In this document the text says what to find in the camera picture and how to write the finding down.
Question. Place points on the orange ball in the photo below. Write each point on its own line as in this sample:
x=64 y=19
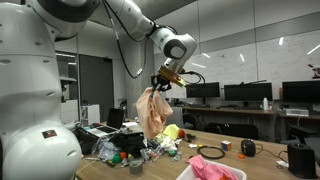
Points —
x=123 y=155

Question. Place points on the pale yellow cloth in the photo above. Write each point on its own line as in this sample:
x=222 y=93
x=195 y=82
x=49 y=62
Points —
x=160 y=138

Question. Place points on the green tape roll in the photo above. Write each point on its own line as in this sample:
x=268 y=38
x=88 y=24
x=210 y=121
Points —
x=172 y=153

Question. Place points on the white plastic box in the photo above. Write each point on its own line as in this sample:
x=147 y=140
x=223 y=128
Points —
x=242 y=171

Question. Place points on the clear plastic bottle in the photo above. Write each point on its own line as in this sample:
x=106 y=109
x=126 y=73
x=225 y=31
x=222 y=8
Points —
x=178 y=156

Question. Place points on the black cloth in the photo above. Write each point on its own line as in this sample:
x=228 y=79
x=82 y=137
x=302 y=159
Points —
x=130 y=143

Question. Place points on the crumpled clear plastic bag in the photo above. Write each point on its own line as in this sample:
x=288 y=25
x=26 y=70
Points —
x=106 y=148

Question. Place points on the wooden office desk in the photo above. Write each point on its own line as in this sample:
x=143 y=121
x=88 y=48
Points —
x=300 y=117
x=230 y=112

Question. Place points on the small orange disc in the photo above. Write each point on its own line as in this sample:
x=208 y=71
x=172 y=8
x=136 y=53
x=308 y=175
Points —
x=241 y=156

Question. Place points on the Rubik's cube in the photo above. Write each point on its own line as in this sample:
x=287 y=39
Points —
x=226 y=145

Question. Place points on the pink cloth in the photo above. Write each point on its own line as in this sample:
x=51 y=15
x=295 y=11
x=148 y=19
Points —
x=206 y=170

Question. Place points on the white cabinet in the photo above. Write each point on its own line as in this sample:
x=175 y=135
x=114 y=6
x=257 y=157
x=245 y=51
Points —
x=90 y=115

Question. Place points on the white plastic bottle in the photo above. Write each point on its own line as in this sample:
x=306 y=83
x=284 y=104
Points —
x=265 y=104

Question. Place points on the grey office chair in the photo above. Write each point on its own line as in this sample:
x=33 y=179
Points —
x=175 y=116

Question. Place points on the black desk keyboard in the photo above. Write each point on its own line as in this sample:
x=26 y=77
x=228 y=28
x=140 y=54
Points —
x=248 y=108

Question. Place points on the small round black speaker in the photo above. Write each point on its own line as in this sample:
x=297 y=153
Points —
x=248 y=147

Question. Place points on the white paper scrap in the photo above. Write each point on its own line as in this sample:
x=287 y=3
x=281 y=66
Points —
x=192 y=145

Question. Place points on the black box on table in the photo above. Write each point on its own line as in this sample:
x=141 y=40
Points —
x=301 y=160

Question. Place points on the white power adapter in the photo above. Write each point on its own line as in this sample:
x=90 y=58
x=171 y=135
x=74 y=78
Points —
x=282 y=164

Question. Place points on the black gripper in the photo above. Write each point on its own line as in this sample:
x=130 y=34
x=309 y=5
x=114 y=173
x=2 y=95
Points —
x=160 y=82

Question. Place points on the bright yellow cloth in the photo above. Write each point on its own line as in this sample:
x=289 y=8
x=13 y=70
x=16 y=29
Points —
x=171 y=131

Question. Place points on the white cloth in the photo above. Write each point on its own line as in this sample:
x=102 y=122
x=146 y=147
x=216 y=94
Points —
x=168 y=143

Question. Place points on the silver laptop black keys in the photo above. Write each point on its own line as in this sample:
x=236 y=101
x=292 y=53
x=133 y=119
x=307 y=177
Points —
x=115 y=118

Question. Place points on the green ball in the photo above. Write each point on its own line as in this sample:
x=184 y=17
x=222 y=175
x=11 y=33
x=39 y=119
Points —
x=116 y=158

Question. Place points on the small yellow block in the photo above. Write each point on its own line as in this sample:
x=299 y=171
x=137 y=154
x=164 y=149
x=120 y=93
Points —
x=200 y=145

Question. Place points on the black computer monitor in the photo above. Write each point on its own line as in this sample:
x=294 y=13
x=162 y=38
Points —
x=301 y=90
x=248 y=91
x=205 y=90

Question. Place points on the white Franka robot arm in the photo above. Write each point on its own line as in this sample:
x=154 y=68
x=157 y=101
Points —
x=30 y=83

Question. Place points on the grey box device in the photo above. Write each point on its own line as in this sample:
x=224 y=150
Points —
x=296 y=112

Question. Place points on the peach cloth with orange print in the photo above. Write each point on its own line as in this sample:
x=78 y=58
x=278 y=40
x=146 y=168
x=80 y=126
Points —
x=151 y=113

